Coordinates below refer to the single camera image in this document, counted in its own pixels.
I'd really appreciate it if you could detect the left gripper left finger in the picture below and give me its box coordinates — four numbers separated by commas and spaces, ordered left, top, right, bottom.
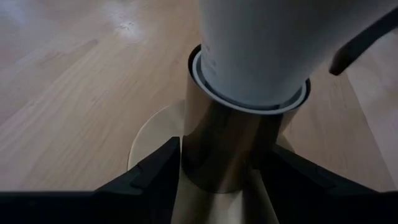
0, 136, 182, 224

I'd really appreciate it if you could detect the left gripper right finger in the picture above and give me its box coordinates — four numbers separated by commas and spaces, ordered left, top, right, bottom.
253, 143, 398, 224

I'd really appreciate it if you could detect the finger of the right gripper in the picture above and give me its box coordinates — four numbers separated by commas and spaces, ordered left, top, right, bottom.
328, 7, 398, 77

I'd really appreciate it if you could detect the white lightbulb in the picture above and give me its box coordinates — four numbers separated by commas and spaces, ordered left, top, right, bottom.
198, 0, 398, 108

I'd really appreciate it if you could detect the brass lamp socket base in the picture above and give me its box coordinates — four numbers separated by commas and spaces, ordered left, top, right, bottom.
126, 44, 312, 224

